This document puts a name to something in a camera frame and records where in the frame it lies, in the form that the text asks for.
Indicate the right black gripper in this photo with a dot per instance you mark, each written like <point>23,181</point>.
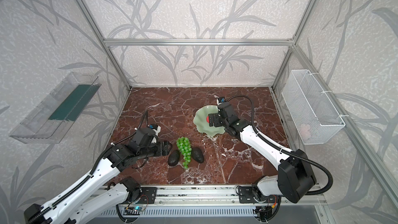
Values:
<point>214,120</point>

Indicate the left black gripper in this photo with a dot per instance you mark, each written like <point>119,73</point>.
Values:
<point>163,147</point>

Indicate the dark fake avocado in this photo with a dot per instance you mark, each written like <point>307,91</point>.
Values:
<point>197,155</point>
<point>174,158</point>

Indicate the green fake grape bunch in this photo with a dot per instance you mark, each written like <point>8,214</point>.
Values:
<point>185,149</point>

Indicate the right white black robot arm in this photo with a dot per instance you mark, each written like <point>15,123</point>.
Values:
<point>295,176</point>

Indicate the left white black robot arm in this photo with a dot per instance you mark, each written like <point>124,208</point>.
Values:
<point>75,205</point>

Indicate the light green scalloped fruit bowl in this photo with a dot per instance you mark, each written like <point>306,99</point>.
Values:
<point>200,120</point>

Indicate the left small circuit board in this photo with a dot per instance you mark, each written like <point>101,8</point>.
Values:
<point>133,211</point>

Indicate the small circuit board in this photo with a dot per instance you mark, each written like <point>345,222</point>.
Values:
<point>264,214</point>
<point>133,211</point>

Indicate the pink object in basket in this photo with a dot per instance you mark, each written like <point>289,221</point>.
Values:
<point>305,132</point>

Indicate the right small circuit board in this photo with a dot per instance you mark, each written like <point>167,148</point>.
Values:
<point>264,214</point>

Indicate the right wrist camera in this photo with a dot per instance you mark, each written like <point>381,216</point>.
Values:
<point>221,100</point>

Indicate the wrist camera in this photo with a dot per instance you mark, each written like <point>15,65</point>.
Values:
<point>221,100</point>
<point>156,128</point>

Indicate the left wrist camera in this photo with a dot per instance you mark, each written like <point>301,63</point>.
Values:
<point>156,128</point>

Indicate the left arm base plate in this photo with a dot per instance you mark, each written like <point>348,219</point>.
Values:
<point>144,195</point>

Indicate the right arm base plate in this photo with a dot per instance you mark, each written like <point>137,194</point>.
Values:
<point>252,195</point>

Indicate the aluminium front rail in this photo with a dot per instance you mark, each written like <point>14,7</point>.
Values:
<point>198,195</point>

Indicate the white wire mesh basket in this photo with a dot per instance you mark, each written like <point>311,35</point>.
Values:
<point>308,103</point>

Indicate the clear acrylic wall shelf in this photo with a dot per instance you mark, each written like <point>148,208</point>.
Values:
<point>49,121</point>

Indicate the aluminium cage frame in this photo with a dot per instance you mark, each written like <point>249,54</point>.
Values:
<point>380,172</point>

